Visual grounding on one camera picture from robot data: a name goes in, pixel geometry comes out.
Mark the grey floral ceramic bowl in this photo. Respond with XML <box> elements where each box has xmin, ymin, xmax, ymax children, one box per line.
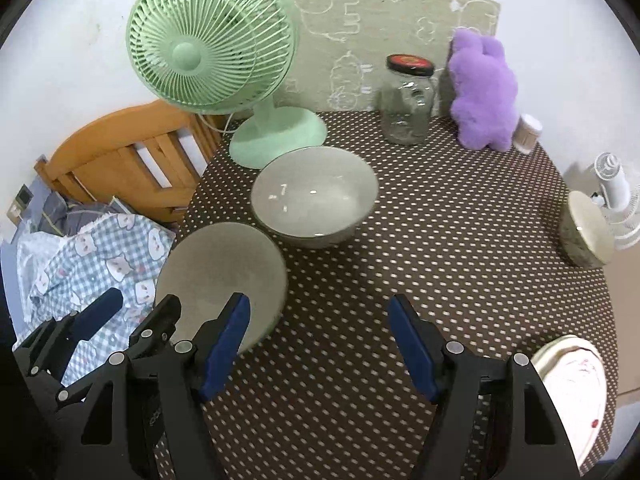
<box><xmin>251</xmin><ymin>146</ymin><xmax>379</xmax><ymax>250</ymax></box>
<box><xmin>558</xmin><ymin>191</ymin><xmax>615</xmax><ymax>268</ymax></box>

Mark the wooden chair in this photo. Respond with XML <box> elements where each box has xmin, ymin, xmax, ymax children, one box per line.
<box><xmin>34</xmin><ymin>99</ymin><xmax>223</xmax><ymax>226</ymax></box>

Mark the blue checked printed blanket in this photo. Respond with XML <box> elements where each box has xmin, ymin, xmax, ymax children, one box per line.
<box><xmin>15</xmin><ymin>212</ymin><xmax>176</xmax><ymax>376</ymax></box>

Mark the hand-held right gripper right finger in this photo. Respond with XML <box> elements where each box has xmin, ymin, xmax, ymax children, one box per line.
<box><xmin>388</xmin><ymin>294</ymin><xmax>576</xmax><ymax>480</ymax></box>

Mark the red flower plate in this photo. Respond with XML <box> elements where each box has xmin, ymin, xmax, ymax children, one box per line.
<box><xmin>530</xmin><ymin>335</ymin><xmax>608</xmax><ymax>476</ymax></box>

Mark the white standing fan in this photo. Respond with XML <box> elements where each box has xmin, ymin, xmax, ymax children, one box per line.
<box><xmin>590</xmin><ymin>152</ymin><xmax>640</xmax><ymax>251</ymax></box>

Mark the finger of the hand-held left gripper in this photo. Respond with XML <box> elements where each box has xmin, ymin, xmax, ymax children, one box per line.
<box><xmin>14</xmin><ymin>288</ymin><xmax>124</xmax><ymax>386</ymax></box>
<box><xmin>54</xmin><ymin>295</ymin><xmax>182</xmax><ymax>403</ymax></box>

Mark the green desk fan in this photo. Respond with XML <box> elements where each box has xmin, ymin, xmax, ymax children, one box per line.
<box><xmin>126</xmin><ymin>0</ymin><xmax>328</xmax><ymax>170</ymax></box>

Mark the white desk fan cord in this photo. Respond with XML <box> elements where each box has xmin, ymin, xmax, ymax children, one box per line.
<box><xmin>197</xmin><ymin>112</ymin><xmax>238</xmax><ymax>136</ymax></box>

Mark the small white toothpick holder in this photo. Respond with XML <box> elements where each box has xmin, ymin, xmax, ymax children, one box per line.
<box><xmin>514</xmin><ymin>114</ymin><xmax>544</xmax><ymax>155</ymax></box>

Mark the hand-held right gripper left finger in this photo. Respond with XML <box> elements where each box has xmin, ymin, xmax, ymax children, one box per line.
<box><xmin>80</xmin><ymin>292</ymin><xmax>251</xmax><ymax>480</ymax></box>

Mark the grey striped bedding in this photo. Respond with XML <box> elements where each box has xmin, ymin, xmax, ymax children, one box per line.
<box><xmin>37</xmin><ymin>192</ymin><xmax>126</xmax><ymax>236</ymax></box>

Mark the purple plush toy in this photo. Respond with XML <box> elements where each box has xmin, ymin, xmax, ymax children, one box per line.
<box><xmin>446</xmin><ymin>28</ymin><xmax>519</xmax><ymax>152</ymax></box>

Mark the brown polka dot tablecloth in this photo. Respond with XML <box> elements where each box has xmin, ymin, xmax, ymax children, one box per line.
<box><xmin>150</xmin><ymin>110</ymin><xmax>621</xmax><ymax>480</ymax></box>

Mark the glass jar with dark lid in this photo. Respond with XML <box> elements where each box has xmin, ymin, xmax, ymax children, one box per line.
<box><xmin>381</xmin><ymin>54</ymin><xmax>436</xmax><ymax>146</ymax></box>

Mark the green patterned board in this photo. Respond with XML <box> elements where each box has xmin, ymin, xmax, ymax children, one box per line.
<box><xmin>277</xmin><ymin>0</ymin><xmax>502</xmax><ymax>113</ymax></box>

